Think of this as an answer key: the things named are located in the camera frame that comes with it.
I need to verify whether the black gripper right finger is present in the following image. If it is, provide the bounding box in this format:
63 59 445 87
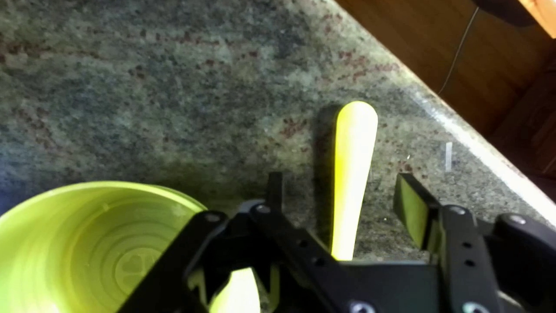
393 174 440 251

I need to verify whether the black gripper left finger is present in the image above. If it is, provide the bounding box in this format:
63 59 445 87
266 172 285 212

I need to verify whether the yellow plastic cup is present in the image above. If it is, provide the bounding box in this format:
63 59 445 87
209 268 261 313

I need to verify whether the yellow plastic bowl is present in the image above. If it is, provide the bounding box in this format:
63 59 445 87
0 181 205 313

